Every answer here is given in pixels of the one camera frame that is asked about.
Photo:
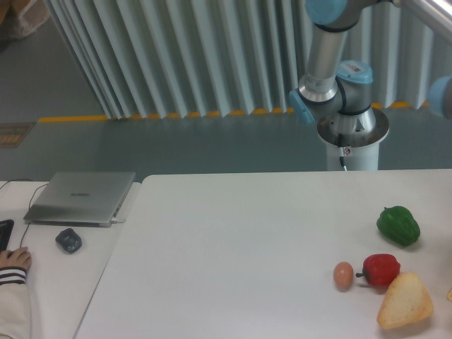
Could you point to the person's hand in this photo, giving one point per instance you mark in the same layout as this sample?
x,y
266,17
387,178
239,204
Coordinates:
x,y
20,258

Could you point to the white striped sleeve forearm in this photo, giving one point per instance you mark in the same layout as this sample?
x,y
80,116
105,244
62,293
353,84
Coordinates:
x,y
15,304

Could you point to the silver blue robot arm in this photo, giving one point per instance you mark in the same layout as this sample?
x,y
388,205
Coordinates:
x,y
321,90

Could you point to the red bell pepper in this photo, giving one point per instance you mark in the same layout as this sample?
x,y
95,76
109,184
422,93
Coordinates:
x,y
380,270

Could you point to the green bell pepper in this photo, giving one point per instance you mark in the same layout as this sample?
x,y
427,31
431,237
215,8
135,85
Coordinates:
x,y
398,225

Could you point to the black keyboard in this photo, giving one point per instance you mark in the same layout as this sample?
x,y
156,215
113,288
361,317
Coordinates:
x,y
6,227

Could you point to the dark grey computer mouse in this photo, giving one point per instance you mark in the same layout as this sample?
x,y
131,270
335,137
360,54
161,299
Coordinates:
x,y
69,241

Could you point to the silver closed laptop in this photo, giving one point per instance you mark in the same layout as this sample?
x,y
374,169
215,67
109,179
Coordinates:
x,y
81,199

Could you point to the brown egg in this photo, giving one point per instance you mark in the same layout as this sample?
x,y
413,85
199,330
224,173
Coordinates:
x,y
343,274

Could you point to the slice of bread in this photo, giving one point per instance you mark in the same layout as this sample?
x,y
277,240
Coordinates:
x,y
407,301

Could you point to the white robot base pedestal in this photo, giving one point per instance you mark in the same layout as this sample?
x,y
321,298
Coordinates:
x,y
352,141

